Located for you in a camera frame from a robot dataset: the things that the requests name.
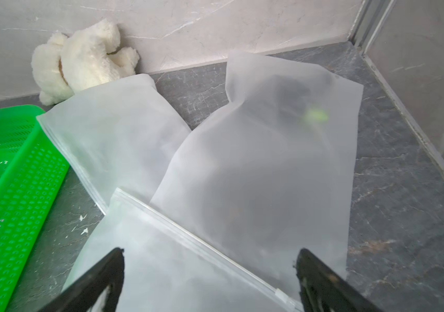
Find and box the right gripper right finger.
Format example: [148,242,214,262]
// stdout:
[295,248,382,312]

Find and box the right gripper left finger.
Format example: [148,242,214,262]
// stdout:
[41,248,124,311]

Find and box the clear zip-top bag stack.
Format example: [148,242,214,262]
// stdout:
[66,189,302,311]

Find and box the green plastic basket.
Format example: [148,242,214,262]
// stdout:
[0,105,69,311]

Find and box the white plush toy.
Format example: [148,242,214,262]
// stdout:
[31,19,140,106]

